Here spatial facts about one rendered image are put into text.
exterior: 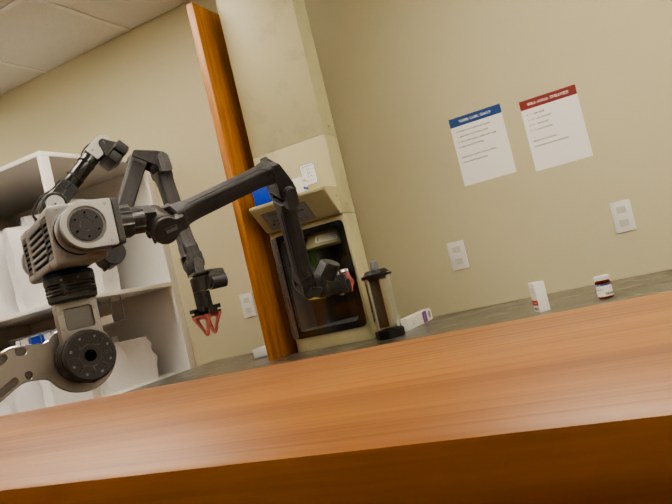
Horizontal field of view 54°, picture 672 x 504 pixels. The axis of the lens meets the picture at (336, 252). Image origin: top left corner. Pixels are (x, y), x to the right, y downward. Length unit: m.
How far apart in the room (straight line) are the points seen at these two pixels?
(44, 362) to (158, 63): 1.89
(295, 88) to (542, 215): 1.05
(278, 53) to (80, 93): 1.52
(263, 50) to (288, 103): 0.23
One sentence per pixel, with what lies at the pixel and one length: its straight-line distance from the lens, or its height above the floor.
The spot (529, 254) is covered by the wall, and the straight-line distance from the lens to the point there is 2.67.
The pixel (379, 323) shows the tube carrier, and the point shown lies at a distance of 2.29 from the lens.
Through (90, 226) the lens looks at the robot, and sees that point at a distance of 1.74.
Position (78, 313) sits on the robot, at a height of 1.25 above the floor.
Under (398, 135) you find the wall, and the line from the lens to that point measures 2.82.
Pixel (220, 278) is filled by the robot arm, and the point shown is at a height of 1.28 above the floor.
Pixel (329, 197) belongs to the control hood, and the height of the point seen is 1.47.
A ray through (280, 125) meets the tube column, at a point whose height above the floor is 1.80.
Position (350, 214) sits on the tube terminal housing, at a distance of 2.48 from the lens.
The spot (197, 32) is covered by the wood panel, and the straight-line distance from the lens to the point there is 2.72.
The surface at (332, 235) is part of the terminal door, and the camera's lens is 2.43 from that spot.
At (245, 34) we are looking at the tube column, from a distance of 2.71.
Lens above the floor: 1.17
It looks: 2 degrees up
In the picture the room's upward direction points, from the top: 13 degrees counter-clockwise
